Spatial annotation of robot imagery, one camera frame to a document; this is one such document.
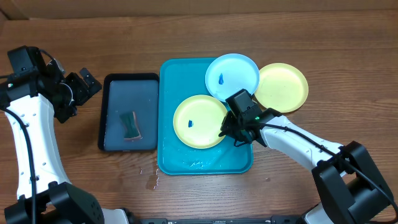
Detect yellow-green plate front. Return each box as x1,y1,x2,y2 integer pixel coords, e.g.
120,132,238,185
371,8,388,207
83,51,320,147
173,95,228,149

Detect green scrubbing sponge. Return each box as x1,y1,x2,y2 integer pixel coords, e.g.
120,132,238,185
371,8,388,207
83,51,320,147
119,111,142,141

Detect teal plastic tray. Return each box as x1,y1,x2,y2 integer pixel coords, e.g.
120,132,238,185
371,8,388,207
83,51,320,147
157,58,254,175

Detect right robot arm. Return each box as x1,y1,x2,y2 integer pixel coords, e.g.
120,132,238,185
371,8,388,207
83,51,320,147
220,89,397,224

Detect light blue plate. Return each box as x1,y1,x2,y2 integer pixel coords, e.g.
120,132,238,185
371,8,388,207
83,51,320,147
205,54,259,102

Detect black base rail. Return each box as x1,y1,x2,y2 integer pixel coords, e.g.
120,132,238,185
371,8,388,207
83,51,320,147
138,215,304,224

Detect black plastic tray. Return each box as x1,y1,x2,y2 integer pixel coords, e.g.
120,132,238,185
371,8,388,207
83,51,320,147
98,73,159,152

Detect yellow-green plate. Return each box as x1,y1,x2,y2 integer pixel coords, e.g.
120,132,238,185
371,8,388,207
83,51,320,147
254,63,309,113
173,95,228,149

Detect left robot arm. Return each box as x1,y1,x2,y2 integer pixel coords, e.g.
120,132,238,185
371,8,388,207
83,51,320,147
1,45,139,223

